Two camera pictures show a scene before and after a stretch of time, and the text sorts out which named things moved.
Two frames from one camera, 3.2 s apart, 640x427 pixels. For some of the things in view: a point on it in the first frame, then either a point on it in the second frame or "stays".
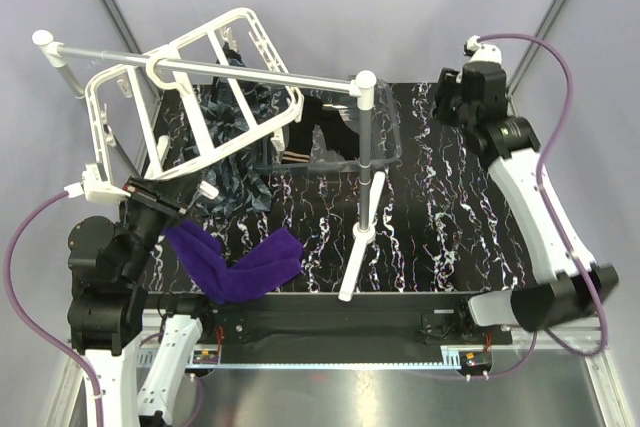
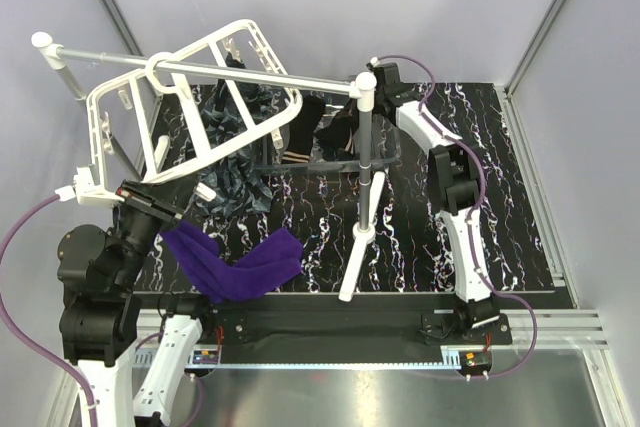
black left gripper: (174, 194) stays
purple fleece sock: (270, 259) stays
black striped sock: (300, 133) stays
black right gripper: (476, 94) to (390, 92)
